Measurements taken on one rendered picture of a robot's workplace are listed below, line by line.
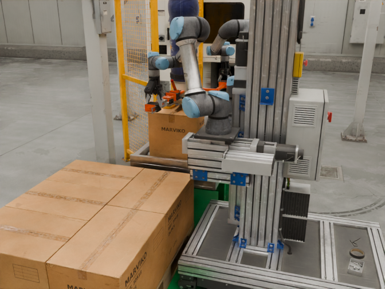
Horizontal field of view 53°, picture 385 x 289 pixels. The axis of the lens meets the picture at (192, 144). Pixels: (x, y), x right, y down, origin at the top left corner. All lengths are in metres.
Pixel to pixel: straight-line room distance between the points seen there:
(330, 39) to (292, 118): 9.26
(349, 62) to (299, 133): 9.18
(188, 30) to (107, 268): 1.26
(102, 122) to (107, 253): 2.09
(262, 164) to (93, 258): 0.97
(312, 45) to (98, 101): 8.34
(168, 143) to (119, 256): 1.20
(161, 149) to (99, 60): 1.21
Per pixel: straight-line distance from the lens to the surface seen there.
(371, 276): 2.62
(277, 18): 2.17
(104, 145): 4.00
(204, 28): 2.14
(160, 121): 2.92
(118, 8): 4.23
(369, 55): 5.43
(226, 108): 2.12
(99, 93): 3.85
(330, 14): 11.36
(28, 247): 2.21
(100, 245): 2.11
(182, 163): 2.90
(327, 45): 11.40
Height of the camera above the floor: 1.72
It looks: 20 degrees down
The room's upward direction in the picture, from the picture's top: straight up
